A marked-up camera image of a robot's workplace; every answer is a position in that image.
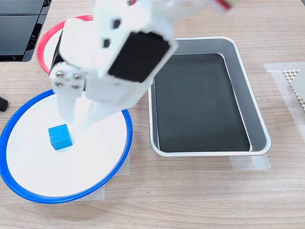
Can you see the small blue cube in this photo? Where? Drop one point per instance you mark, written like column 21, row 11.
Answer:
column 60, row 138

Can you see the black electronic device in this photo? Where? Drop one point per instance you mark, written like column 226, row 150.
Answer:
column 16, row 35

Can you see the black tray mat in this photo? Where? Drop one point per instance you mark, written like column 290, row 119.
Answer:
column 197, row 105

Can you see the white plate with red rim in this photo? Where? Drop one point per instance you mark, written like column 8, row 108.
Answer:
column 46, row 51

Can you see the steel tray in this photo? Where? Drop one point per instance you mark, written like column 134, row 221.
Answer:
column 258, row 133

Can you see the small black rounded object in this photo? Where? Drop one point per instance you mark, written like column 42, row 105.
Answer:
column 3, row 104

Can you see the white plate with blue rim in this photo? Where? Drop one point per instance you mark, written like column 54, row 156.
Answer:
column 66, row 171

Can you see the pale perforated base plate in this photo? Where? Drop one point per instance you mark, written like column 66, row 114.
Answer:
column 299, row 86

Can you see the translucent tape sheet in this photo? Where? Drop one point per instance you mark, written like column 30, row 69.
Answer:
column 122, row 167
column 250, row 163
column 276, row 71

